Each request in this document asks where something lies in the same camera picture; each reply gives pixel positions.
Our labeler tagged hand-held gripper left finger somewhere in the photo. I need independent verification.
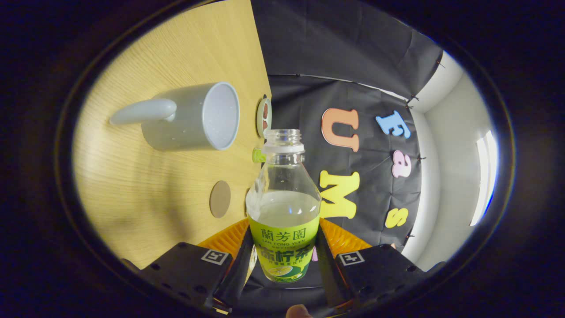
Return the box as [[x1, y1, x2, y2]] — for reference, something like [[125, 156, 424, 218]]
[[121, 217, 256, 315]]

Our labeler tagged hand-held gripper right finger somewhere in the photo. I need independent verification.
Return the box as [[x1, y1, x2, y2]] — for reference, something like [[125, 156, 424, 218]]
[[314, 217, 446, 310]]

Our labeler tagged green label juice bottle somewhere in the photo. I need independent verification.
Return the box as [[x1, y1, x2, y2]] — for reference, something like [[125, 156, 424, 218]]
[[245, 129, 322, 283]]

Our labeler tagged round brown coaster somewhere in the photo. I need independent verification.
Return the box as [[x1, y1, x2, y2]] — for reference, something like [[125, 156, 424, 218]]
[[209, 180, 231, 219]]

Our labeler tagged grey cup with handle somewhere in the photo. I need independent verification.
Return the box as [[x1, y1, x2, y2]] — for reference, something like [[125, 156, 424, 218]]
[[109, 82, 240, 152]]

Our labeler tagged wooden table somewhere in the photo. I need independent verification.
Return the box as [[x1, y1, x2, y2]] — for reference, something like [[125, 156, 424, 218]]
[[73, 0, 272, 270]]

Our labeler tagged grey round plate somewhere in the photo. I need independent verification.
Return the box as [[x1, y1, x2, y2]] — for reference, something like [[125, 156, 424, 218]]
[[256, 97, 272, 138]]

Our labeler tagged ceiling light panel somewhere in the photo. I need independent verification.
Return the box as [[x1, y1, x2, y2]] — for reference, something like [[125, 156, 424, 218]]
[[470, 129, 498, 227]]

